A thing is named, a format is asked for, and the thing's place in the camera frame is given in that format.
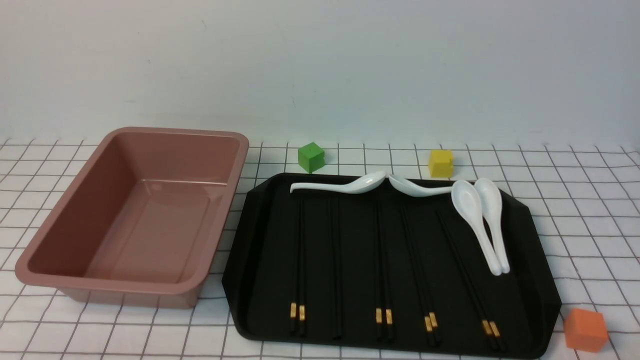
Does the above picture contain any black chopstick gold band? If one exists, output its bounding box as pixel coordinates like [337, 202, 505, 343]
[373, 200, 386, 342]
[298, 197, 307, 337]
[435, 210, 501, 351]
[289, 196, 302, 335]
[439, 210, 507, 353]
[378, 199, 395, 343]
[399, 204, 442, 347]
[398, 204, 438, 347]

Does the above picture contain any green cube block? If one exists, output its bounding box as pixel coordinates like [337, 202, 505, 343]
[297, 142, 325, 174]

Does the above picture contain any white spoon far left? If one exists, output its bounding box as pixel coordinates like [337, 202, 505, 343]
[289, 171, 387, 195]

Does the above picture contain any white spoon centre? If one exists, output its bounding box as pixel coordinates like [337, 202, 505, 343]
[387, 174, 453, 198]

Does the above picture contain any black serving tray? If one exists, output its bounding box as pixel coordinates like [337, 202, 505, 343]
[222, 173, 562, 359]

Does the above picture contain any yellow cube block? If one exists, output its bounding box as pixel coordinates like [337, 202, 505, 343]
[428, 149, 454, 179]

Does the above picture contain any white spoon upright left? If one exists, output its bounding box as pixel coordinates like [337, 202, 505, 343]
[451, 180, 503, 276]

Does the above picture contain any white spoon upright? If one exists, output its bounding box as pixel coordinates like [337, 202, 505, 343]
[474, 178, 510, 274]
[451, 180, 503, 276]

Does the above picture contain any white spoon upright right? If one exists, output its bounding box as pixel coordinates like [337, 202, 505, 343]
[474, 178, 510, 274]

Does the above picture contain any pink rectangular plastic bin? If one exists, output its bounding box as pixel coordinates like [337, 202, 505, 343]
[14, 127, 249, 309]

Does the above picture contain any orange cube block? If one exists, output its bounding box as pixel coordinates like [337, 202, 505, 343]
[563, 308, 609, 353]

